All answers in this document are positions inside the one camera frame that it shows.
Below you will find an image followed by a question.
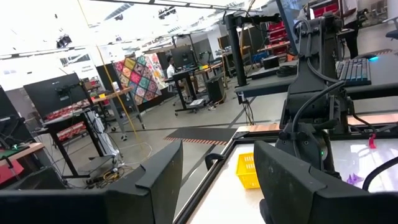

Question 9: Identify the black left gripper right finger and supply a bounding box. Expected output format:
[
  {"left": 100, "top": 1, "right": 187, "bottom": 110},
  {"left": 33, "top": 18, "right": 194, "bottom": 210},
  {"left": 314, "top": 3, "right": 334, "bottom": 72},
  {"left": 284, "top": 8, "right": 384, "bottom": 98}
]
[{"left": 254, "top": 140, "right": 341, "bottom": 224}]

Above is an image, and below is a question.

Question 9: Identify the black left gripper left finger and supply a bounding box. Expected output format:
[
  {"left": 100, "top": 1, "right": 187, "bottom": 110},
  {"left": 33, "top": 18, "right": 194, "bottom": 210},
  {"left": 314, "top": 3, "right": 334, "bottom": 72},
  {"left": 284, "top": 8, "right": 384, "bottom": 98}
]
[{"left": 105, "top": 140, "right": 183, "bottom": 224}]

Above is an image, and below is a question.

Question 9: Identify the purple translucent witch hat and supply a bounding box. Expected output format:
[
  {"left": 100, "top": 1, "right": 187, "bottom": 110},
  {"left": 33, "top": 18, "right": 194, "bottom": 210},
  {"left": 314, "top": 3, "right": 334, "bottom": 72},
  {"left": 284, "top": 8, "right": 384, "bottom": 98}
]
[{"left": 346, "top": 173, "right": 364, "bottom": 187}]

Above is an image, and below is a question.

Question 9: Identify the yellow plastic basket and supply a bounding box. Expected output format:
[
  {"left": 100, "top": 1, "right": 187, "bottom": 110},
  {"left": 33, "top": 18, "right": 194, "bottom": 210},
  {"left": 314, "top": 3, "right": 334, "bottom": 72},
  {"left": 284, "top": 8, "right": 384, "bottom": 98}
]
[{"left": 235, "top": 152, "right": 262, "bottom": 190}]

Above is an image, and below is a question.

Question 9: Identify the grey desk with keyboard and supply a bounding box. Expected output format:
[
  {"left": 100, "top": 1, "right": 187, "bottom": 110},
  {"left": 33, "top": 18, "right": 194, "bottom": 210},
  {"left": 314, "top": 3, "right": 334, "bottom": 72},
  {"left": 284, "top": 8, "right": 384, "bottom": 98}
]
[{"left": 234, "top": 52, "right": 398, "bottom": 100}]

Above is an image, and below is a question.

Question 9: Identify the wooden top table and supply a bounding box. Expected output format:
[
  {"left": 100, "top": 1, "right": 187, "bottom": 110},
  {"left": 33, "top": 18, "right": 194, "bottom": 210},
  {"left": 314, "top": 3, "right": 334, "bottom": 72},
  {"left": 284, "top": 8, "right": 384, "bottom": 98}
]
[{"left": 93, "top": 86, "right": 147, "bottom": 141}]

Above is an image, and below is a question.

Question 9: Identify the colourful patchwork quilt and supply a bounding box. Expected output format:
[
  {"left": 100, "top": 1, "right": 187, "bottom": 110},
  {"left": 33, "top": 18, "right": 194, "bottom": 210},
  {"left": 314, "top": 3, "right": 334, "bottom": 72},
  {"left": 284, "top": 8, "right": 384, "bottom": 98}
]
[{"left": 112, "top": 55, "right": 162, "bottom": 106}]

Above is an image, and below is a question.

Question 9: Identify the black computer tower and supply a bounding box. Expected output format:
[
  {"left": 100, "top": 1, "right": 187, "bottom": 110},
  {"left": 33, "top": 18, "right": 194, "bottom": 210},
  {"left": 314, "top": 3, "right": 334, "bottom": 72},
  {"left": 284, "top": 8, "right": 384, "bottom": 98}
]
[{"left": 205, "top": 76, "right": 226, "bottom": 103}]

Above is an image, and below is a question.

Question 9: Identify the black standing desk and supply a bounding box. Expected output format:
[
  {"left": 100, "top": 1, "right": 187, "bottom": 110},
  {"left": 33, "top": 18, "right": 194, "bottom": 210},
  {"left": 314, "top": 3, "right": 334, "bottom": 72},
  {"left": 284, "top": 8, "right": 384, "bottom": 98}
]
[{"left": 164, "top": 67, "right": 212, "bottom": 116}]

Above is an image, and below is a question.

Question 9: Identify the person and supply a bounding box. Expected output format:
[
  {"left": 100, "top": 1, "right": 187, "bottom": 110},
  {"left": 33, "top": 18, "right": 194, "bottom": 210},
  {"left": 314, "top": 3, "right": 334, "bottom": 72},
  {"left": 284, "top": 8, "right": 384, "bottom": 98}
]
[
  {"left": 337, "top": 0, "right": 361, "bottom": 60},
  {"left": 165, "top": 55, "right": 180, "bottom": 82}
]

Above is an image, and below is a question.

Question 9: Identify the black backlit keyboard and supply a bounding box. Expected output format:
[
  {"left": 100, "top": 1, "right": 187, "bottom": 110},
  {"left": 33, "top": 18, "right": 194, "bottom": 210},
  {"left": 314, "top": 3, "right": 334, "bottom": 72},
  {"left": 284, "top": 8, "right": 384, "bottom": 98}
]
[{"left": 335, "top": 57, "right": 373, "bottom": 87}]

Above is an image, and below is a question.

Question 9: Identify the black computer monitor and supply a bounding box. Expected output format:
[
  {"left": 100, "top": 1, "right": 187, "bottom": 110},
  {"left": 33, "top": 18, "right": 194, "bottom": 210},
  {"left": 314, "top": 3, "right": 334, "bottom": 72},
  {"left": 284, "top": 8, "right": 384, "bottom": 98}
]
[
  {"left": 23, "top": 73, "right": 90, "bottom": 121},
  {"left": 170, "top": 45, "right": 197, "bottom": 70}
]

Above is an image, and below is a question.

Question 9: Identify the black monitor pole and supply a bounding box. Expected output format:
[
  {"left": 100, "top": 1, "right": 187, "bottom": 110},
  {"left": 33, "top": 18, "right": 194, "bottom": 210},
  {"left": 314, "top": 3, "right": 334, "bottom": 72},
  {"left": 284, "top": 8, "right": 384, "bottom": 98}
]
[{"left": 224, "top": 14, "right": 249, "bottom": 87}]

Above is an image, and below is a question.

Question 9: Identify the red storage shelf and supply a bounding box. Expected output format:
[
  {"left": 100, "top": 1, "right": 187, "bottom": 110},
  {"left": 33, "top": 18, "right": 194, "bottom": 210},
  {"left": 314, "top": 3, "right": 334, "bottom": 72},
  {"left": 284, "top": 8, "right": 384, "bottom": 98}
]
[{"left": 267, "top": 20, "right": 289, "bottom": 44}]

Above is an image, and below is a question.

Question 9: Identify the computer monitor with blue screen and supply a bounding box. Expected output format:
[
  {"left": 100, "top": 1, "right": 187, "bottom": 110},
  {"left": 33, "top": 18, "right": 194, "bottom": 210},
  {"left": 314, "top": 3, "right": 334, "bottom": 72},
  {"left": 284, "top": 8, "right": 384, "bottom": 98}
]
[{"left": 275, "top": 0, "right": 312, "bottom": 55}]

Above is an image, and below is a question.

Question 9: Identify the floor cable bundle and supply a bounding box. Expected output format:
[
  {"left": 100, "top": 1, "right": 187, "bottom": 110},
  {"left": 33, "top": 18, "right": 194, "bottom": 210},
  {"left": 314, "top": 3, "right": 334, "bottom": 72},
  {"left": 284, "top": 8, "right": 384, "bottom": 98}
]
[{"left": 83, "top": 164, "right": 134, "bottom": 189}]

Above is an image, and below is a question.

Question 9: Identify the black frame clamp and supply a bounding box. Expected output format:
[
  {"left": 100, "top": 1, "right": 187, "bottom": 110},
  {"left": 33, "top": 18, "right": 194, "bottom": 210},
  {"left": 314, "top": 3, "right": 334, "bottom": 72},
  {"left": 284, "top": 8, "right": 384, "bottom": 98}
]
[{"left": 204, "top": 152, "right": 225, "bottom": 171}]

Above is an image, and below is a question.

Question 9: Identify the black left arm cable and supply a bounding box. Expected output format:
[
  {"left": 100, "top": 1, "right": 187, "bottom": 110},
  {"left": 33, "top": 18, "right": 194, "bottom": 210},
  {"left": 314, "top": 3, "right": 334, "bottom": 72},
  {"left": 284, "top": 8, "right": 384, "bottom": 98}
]
[{"left": 362, "top": 156, "right": 398, "bottom": 192}]

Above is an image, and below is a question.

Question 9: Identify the yellow hanging cord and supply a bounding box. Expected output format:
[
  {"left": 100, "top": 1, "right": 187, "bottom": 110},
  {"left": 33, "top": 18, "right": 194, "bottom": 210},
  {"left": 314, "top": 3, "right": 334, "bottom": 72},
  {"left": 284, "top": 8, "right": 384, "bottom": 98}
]
[{"left": 76, "top": 0, "right": 139, "bottom": 141}]

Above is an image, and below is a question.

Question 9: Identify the black ceiling camera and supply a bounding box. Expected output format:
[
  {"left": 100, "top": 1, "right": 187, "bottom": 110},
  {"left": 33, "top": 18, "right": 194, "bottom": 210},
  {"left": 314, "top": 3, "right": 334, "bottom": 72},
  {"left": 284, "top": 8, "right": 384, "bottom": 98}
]
[
  {"left": 55, "top": 34, "right": 73, "bottom": 49},
  {"left": 157, "top": 6, "right": 177, "bottom": 20}
]

